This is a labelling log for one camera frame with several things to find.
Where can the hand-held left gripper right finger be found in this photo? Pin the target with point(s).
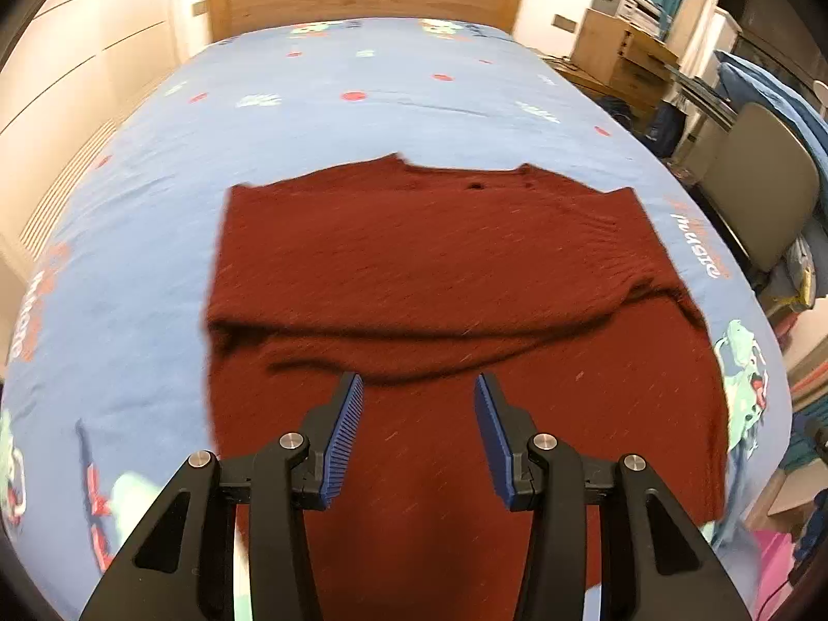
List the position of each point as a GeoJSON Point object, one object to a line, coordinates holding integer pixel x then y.
{"type": "Point", "coordinates": [493, 433]}

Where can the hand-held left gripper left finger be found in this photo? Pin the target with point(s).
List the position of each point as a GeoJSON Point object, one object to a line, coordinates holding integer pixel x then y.
{"type": "Point", "coordinates": [341, 440]}

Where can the dark red knit sweater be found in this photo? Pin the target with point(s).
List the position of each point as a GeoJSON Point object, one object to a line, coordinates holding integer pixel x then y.
{"type": "Point", "coordinates": [446, 284]}

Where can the blue printed bed sheet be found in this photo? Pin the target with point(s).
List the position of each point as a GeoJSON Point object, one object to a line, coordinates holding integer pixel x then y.
{"type": "Point", "coordinates": [155, 220]}

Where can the pink cloth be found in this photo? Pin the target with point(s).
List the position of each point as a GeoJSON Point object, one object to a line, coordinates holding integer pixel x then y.
{"type": "Point", "coordinates": [763, 572]}

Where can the dark blue bag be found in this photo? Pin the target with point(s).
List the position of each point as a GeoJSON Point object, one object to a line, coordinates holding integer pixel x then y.
{"type": "Point", "coordinates": [647, 120]}

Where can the grey folding chair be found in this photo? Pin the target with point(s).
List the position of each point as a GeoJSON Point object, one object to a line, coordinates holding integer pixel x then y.
{"type": "Point", "coordinates": [757, 181]}

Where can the wooden drawer cabinet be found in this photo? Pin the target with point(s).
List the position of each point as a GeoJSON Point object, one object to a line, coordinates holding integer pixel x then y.
{"type": "Point", "coordinates": [621, 55]}

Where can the blue pillow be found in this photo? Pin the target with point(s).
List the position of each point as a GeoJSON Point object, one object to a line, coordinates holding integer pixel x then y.
{"type": "Point", "coordinates": [776, 100]}

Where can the white printer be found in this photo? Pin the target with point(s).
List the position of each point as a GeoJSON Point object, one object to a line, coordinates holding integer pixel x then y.
{"type": "Point", "coordinates": [618, 0]}

